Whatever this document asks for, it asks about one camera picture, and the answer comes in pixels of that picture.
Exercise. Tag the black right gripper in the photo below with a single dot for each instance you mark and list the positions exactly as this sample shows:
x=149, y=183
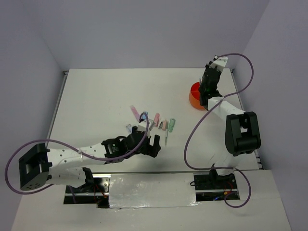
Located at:
x=208, y=65

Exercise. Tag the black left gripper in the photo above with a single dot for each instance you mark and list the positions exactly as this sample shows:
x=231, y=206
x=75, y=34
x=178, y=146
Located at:
x=150, y=150

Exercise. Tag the clear green pen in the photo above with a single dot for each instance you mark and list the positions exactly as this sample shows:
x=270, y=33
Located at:
x=166, y=137

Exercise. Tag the green correction tape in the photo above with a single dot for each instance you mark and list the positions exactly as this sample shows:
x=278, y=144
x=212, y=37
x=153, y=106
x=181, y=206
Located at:
x=171, y=124

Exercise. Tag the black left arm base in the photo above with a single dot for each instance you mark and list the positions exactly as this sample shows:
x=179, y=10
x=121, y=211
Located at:
x=93, y=190

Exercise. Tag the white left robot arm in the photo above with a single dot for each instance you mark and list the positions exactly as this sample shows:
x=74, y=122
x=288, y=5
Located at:
x=40, y=166

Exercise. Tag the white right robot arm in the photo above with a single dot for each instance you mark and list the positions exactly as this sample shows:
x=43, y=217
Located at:
x=242, y=135

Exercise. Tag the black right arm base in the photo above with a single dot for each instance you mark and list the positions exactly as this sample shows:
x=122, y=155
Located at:
x=214, y=184

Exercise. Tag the orange round organizer container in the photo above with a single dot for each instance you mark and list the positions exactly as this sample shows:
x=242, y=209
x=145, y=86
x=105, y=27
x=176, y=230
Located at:
x=194, y=96

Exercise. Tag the silver foil sheet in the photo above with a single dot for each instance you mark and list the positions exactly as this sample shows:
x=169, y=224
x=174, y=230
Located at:
x=151, y=190

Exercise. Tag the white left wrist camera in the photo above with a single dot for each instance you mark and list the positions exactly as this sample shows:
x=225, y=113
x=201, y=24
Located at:
x=142, y=126

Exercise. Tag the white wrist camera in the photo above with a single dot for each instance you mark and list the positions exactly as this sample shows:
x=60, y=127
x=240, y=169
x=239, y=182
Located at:
x=142, y=126
x=218, y=63

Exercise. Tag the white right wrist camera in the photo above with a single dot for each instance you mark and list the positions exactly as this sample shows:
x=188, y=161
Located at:
x=218, y=63

